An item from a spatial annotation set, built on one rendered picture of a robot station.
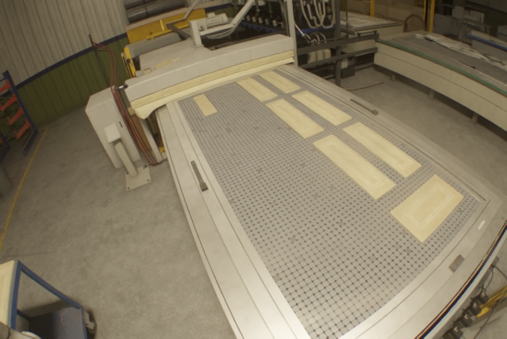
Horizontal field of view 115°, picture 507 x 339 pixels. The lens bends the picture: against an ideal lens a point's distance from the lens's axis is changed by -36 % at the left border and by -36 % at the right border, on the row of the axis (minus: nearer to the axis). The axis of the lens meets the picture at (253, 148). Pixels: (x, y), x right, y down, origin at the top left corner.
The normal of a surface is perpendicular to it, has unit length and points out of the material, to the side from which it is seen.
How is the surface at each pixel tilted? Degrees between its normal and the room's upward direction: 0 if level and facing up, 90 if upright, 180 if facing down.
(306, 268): 0
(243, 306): 0
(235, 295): 0
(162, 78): 90
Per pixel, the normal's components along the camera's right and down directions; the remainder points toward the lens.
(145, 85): 0.43, 0.51
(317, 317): -0.14, -0.78
